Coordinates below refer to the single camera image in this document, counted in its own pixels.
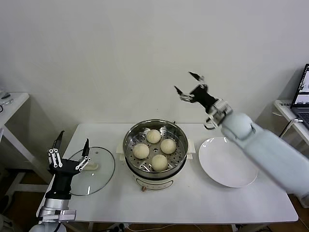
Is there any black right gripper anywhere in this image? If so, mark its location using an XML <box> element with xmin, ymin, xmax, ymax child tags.
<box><xmin>173</xmin><ymin>71</ymin><xmax>220</xmax><ymax>114</ymax></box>

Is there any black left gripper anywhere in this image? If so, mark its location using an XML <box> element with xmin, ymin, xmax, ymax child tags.
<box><xmin>45</xmin><ymin>130</ymin><xmax>92</xmax><ymax>200</ymax></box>

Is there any glass lid with white handle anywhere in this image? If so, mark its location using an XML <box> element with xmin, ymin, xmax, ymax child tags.
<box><xmin>61</xmin><ymin>146</ymin><xmax>116</xmax><ymax>196</ymax></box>

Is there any white steamed baozi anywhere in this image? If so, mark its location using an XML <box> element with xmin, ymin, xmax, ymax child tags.
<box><xmin>146</xmin><ymin>130</ymin><xmax>162</xmax><ymax>144</ymax></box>
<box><xmin>160</xmin><ymin>139</ymin><xmax>177</xmax><ymax>155</ymax></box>
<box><xmin>151</xmin><ymin>154</ymin><xmax>169</xmax><ymax>172</ymax></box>
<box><xmin>133</xmin><ymin>143</ymin><xmax>150</xmax><ymax>160</ymax></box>

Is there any steel steamer pot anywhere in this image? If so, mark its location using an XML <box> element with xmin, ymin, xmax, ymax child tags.
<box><xmin>123</xmin><ymin>119</ymin><xmax>188</xmax><ymax>174</ymax></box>

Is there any white side table with glasses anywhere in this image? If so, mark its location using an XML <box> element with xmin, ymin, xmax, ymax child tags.
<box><xmin>0</xmin><ymin>92</ymin><xmax>54</xmax><ymax>206</ymax></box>

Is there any white round plate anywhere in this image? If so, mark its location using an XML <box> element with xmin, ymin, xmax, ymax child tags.
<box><xmin>198</xmin><ymin>136</ymin><xmax>258</xmax><ymax>189</ymax></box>

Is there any white power strip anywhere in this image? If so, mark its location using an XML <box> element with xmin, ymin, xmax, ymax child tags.
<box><xmin>108</xmin><ymin>223</ymin><xmax>129</xmax><ymax>232</ymax></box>

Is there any white electric cooker pot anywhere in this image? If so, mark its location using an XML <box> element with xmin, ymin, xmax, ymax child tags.
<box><xmin>116</xmin><ymin>118</ymin><xmax>195</xmax><ymax>193</ymax></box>

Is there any white side table with laptop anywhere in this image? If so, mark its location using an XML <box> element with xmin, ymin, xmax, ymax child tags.
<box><xmin>273</xmin><ymin>99</ymin><xmax>309</xmax><ymax>206</ymax></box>

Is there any open laptop computer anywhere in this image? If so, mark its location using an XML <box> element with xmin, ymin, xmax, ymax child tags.
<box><xmin>291</xmin><ymin>63</ymin><xmax>309</xmax><ymax>129</ymax></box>

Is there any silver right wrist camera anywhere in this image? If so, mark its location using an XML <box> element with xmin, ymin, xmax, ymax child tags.
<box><xmin>212</xmin><ymin>98</ymin><xmax>234</xmax><ymax>121</ymax></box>

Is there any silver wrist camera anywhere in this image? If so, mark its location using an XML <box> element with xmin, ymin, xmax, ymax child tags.
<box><xmin>212</xmin><ymin>98</ymin><xmax>234</xmax><ymax>121</ymax></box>
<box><xmin>55</xmin><ymin>209</ymin><xmax>78</xmax><ymax>221</ymax></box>

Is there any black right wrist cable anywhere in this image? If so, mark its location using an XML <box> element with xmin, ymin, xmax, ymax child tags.
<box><xmin>204</xmin><ymin>116</ymin><xmax>218</xmax><ymax>131</ymax></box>

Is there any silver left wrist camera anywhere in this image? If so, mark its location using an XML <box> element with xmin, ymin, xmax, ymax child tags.
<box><xmin>55</xmin><ymin>209</ymin><xmax>78</xmax><ymax>221</ymax></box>

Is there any white laptop cable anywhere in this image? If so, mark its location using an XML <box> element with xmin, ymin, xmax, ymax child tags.
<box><xmin>280</xmin><ymin>117</ymin><xmax>304</xmax><ymax>140</ymax></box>

